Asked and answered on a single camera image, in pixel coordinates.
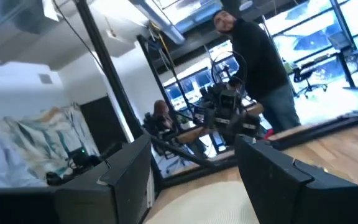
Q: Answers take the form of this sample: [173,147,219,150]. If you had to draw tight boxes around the black swivel chair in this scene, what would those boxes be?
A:
[292,67,329,100]

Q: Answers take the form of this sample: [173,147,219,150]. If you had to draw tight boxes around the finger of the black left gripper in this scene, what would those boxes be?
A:
[227,110,246,146]
[209,109,229,144]

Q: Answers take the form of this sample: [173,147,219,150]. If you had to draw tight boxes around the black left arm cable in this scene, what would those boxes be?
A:
[210,51,249,94]

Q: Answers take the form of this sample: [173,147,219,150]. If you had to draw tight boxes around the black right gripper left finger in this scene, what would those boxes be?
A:
[0,134,154,224]

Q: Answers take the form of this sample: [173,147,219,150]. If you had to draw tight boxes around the black standing desk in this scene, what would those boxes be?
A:
[287,45,358,91]

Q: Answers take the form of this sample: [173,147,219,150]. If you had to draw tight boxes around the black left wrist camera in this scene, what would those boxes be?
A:
[218,90,239,109]

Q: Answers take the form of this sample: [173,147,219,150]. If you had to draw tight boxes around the black aluminium rig frame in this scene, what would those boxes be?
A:
[51,0,358,189]

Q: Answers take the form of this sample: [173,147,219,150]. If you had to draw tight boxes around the black wall panel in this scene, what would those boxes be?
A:
[79,95,129,154]

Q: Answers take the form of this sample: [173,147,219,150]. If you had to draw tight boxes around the colourful patterned cloth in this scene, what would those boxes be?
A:
[0,104,101,182]

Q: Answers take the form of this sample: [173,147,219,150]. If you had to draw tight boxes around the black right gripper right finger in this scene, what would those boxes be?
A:
[234,134,358,224]

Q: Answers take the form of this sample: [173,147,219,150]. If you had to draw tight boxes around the white round woven placemat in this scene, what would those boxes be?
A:
[143,180,260,224]

